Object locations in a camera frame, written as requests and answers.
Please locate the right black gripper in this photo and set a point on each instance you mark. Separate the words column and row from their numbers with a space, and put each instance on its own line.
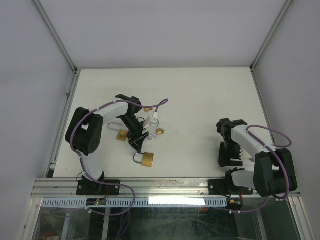
column 224, row 159

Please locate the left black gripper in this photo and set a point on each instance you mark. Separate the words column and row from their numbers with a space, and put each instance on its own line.
column 136, row 138

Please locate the large brass padlock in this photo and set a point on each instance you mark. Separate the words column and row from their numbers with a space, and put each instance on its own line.
column 121, row 133
column 146, row 160

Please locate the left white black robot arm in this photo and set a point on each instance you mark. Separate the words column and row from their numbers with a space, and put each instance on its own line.
column 85, row 131

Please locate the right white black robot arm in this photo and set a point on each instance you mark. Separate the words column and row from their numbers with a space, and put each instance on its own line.
column 255, row 165

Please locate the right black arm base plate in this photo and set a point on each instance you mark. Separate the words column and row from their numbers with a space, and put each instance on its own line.
column 221, row 187

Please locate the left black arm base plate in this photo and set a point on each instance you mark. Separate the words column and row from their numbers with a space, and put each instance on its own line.
column 97, row 187

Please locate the slotted grey cable duct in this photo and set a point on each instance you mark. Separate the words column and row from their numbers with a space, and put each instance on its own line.
column 139, row 202

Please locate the aluminium front rail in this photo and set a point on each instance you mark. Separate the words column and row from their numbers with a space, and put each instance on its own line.
column 143, row 187

